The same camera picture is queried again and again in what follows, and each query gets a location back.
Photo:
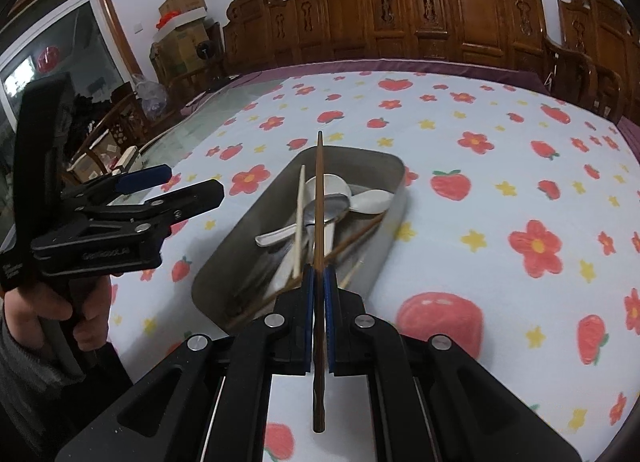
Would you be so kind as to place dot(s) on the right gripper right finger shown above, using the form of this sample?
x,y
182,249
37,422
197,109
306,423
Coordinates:
x,y
342,308

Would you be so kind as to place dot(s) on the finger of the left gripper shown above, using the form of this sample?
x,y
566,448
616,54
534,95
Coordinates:
x,y
112,186
167,209

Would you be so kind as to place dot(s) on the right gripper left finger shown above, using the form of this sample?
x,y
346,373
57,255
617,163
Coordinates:
x,y
292,344

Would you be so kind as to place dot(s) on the light bamboo chopstick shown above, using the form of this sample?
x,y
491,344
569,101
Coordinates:
x,y
300,203
344,282

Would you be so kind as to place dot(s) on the metal utensil tray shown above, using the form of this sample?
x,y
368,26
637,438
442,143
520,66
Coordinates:
x,y
264,253

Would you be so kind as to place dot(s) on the metal spoon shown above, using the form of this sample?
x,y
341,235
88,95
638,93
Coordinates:
x,y
335,207

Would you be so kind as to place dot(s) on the large white ceramic spoon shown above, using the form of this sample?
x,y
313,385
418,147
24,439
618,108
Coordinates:
x,y
332,184

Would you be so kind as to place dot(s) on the person's left forearm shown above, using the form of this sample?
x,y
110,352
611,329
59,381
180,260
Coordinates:
x,y
31,389

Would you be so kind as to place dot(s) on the person's left hand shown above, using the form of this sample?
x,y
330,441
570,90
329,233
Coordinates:
x,y
23,309

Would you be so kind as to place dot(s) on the small wooden block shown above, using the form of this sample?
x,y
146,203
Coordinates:
x,y
129,162

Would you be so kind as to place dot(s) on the wooden side chair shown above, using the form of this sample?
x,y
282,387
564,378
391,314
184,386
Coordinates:
x,y
125,125

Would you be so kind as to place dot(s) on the clear plastic bag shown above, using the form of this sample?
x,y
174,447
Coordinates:
x,y
152,95

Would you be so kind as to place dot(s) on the stacked cardboard boxes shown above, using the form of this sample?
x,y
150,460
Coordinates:
x,y
186,39

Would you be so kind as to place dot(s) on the strawberry flower tablecloth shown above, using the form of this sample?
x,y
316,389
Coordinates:
x,y
521,237

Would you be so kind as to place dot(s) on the carved wooden bench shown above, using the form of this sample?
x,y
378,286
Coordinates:
x,y
508,34

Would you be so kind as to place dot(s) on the carved wooden armchair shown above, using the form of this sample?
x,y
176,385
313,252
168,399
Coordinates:
x,y
603,31

